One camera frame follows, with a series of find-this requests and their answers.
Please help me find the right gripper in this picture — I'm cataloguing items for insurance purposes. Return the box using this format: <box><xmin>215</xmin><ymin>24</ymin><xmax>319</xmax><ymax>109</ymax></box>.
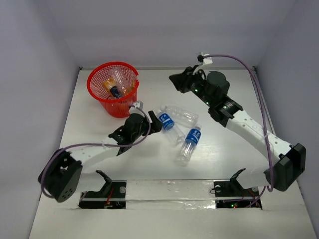
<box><xmin>169</xmin><ymin>64</ymin><xmax>214</xmax><ymax>107</ymax></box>

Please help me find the clear unlabelled bottle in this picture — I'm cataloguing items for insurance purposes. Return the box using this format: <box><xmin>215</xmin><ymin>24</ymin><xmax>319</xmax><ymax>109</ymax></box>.
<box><xmin>160</xmin><ymin>105</ymin><xmax>199</xmax><ymax>128</ymax></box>

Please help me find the blue label bottle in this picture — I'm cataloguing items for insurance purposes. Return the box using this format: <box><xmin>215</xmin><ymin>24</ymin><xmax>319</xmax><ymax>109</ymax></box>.
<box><xmin>157</xmin><ymin>109</ymin><xmax>185</xmax><ymax>146</ymax></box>
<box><xmin>176</xmin><ymin>124</ymin><xmax>202</xmax><ymax>166</ymax></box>

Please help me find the small orange juice bottle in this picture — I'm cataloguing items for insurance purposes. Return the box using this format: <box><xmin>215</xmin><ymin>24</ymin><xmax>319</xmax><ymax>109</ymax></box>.
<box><xmin>125</xmin><ymin>86</ymin><xmax>134</xmax><ymax>95</ymax></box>

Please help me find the clear bottle white cap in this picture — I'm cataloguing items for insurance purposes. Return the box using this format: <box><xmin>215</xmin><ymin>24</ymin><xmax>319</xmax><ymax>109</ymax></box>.
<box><xmin>110</xmin><ymin>68</ymin><xmax>129</xmax><ymax>95</ymax></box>

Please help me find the tall orange drink bottle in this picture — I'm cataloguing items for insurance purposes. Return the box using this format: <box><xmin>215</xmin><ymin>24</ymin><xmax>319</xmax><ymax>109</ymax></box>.
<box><xmin>102</xmin><ymin>78</ymin><xmax>123</xmax><ymax>99</ymax></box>

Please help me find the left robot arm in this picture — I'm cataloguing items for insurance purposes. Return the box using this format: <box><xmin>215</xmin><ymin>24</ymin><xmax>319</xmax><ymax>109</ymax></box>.
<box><xmin>38</xmin><ymin>108</ymin><xmax>162</xmax><ymax>203</ymax></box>

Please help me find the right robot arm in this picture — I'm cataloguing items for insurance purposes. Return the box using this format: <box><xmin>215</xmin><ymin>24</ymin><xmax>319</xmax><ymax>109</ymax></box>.
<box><xmin>169</xmin><ymin>67</ymin><xmax>306</xmax><ymax>195</ymax></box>

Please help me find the red plastic mesh basket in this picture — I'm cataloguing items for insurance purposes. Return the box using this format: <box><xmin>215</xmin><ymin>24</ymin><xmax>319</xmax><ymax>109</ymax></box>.
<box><xmin>87</xmin><ymin>61</ymin><xmax>139</xmax><ymax>118</ymax></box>

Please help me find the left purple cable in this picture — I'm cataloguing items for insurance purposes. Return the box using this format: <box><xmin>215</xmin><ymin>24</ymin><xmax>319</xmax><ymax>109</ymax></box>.
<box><xmin>40</xmin><ymin>106</ymin><xmax>152</xmax><ymax>199</ymax></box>

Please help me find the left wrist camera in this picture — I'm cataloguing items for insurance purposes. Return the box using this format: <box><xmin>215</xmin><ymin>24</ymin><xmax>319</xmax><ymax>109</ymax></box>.
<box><xmin>129</xmin><ymin>101</ymin><xmax>143</xmax><ymax>111</ymax></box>

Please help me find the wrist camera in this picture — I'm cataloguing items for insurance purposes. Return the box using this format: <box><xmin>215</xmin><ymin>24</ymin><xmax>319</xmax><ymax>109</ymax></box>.
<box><xmin>192</xmin><ymin>52</ymin><xmax>213</xmax><ymax>75</ymax></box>
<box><xmin>129</xmin><ymin>101</ymin><xmax>143</xmax><ymax>111</ymax></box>

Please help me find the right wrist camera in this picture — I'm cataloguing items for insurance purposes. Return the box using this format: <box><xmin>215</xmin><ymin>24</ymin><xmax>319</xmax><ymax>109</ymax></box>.
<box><xmin>192</xmin><ymin>52</ymin><xmax>213</xmax><ymax>75</ymax></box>

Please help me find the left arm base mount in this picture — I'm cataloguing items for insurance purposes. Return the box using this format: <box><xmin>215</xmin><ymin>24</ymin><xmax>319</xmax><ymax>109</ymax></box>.
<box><xmin>78</xmin><ymin>170</ymin><xmax>127</xmax><ymax>209</ymax></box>

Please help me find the aluminium rail right edge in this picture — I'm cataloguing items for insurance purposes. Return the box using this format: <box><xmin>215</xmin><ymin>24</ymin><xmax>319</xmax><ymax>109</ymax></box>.
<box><xmin>250</xmin><ymin>66</ymin><xmax>274</xmax><ymax>133</ymax></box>

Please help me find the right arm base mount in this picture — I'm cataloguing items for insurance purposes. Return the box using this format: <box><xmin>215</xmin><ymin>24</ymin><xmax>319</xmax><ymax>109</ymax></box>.
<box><xmin>209</xmin><ymin>168</ymin><xmax>262</xmax><ymax>209</ymax></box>

